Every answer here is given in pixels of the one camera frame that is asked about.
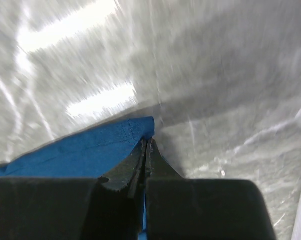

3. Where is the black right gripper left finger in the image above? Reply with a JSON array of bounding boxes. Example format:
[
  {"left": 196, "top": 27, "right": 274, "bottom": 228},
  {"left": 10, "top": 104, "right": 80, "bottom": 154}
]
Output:
[{"left": 0, "top": 139, "right": 146, "bottom": 240}]

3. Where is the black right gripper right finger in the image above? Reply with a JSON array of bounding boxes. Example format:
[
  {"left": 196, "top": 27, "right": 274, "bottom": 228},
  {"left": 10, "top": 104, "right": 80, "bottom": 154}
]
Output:
[{"left": 145, "top": 139, "right": 276, "bottom": 240}]

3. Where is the blue Mickey t-shirt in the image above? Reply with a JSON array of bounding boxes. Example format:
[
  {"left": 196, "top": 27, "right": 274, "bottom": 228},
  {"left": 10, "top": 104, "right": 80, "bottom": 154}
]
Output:
[{"left": 0, "top": 116, "right": 156, "bottom": 240}]

